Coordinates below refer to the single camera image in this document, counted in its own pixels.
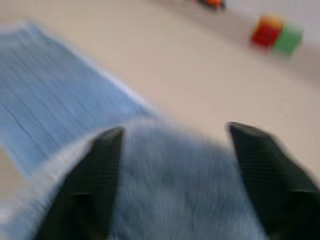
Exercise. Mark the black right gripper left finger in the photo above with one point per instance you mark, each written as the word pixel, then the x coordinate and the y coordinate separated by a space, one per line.
pixel 92 180

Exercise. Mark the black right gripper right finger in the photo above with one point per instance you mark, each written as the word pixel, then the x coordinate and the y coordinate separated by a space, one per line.
pixel 270 180

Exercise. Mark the light blue towel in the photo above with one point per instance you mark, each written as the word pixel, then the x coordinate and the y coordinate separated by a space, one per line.
pixel 60 100

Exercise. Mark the green block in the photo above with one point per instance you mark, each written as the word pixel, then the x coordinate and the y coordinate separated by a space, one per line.
pixel 287 40

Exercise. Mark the red block with yellow top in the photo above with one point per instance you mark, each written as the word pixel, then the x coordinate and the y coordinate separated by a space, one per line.
pixel 266 31

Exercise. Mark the orange and black toy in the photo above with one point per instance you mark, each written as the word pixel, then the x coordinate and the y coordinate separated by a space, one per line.
pixel 210 3

